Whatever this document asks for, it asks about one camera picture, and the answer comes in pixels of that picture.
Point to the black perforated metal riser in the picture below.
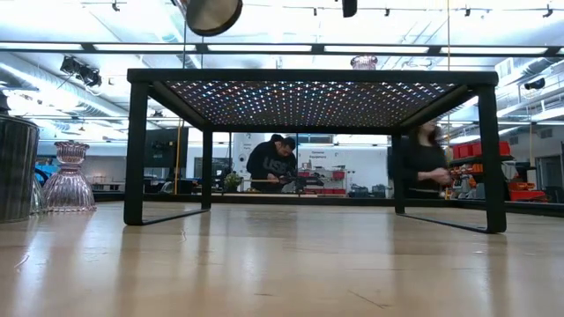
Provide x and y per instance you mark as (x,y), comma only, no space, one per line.
(308,75)

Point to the row of red trays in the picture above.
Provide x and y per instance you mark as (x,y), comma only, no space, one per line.
(326,191)

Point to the dark ribbed glass cup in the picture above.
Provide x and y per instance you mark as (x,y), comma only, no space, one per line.
(17,176)

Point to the small red bin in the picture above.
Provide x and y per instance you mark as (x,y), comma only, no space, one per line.
(338,175)

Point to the storage rack with red bins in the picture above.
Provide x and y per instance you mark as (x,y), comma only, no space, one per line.
(467,152)

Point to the silver ribbed metal candle holder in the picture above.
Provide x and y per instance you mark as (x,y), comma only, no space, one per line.
(213,15)

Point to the black security camera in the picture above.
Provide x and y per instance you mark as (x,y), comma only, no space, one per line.
(535,83)

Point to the white poster board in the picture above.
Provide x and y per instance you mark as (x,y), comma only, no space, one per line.
(365,163)

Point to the black aluminium table frame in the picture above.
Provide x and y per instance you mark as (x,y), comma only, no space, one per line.
(308,200)

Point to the clear ribbed glass candle holder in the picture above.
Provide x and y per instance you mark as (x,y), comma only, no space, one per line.
(36,198)

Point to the person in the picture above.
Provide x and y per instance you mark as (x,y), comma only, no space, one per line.
(423,167)
(269,165)

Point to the pink ribbed glass candle holder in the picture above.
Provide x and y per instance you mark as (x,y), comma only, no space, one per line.
(364,62)
(68,189)

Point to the orange-red storage bin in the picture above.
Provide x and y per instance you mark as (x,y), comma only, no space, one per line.
(526,195)

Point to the black monitor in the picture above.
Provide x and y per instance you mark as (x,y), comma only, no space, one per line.
(167,147)

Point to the black ceiling camera rig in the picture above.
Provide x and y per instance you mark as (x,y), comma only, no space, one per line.
(83,72)

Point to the small green potted plant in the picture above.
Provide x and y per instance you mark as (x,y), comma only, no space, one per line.
(232,179)

